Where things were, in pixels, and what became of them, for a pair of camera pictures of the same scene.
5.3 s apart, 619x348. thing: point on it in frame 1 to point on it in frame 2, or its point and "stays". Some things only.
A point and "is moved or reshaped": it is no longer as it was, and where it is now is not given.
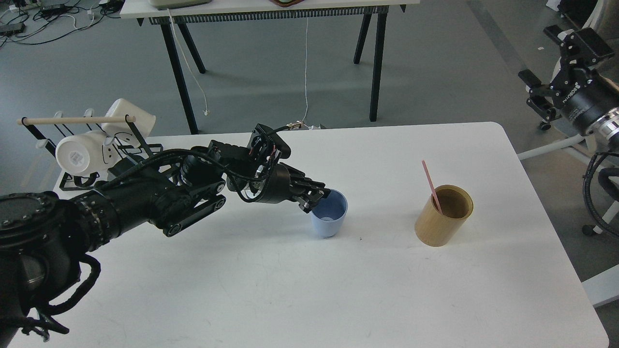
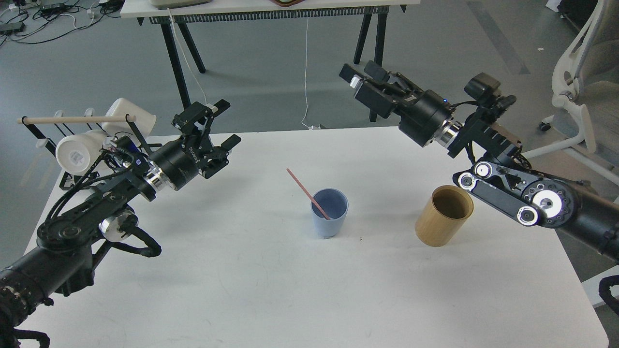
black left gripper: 275,185 to 179,160
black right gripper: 582,94 to 423,118
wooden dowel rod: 74,120 stays
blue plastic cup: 330,214 stays
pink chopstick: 425,165 is moved or reshaped
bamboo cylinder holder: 434,229 stays
